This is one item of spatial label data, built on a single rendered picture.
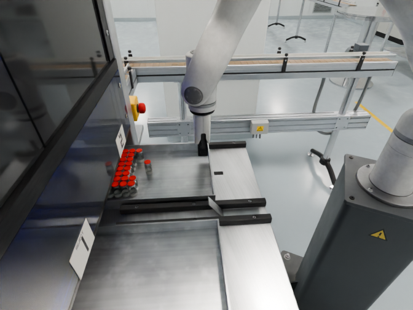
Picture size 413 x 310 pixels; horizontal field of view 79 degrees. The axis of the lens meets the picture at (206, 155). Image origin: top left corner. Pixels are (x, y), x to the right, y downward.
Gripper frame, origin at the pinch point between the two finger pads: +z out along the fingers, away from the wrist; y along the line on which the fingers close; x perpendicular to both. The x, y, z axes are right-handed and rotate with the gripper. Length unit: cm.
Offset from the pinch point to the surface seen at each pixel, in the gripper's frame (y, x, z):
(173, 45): -143, -15, 2
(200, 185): 12.6, -1.4, 4.1
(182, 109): -86, -9, 28
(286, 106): -210, 116, 92
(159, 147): -5.5, -15.1, 2.0
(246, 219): 27.7, 9.5, 2.4
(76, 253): 43, -23, -12
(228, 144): -6.2, 9.7, 2.5
